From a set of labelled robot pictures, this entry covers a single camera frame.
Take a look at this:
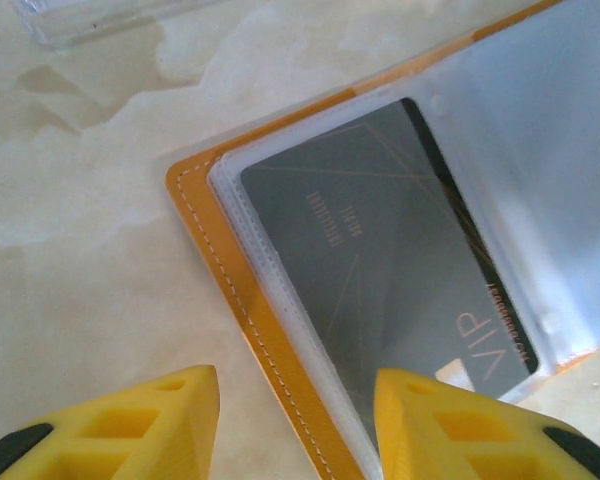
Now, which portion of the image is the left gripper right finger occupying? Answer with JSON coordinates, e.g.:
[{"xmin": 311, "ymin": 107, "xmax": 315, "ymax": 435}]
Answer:
[{"xmin": 373, "ymin": 368, "xmax": 600, "ymax": 480}]

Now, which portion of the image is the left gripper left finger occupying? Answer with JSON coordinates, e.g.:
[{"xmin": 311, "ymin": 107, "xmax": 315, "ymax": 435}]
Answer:
[{"xmin": 0, "ymin": 364, "xmax": 221, "ymax": 480}]

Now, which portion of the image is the black VIP card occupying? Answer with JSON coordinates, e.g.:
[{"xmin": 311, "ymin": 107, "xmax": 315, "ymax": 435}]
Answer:
[{"xmin": 239, "ymin": 97, "xmax": 540, "ymax": 401}]

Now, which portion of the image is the orange leather card holder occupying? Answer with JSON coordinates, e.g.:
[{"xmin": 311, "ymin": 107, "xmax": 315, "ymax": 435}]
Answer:
[{"xmin": 164, "ymin": 0, "xmax": 600, "ymax": 480}]

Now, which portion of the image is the clear acrylic card stand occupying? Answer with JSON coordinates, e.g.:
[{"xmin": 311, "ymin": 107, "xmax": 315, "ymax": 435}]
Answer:
[{"xmin": 12, "ymin": 0, "xmax": 221, "ymax": 50}]

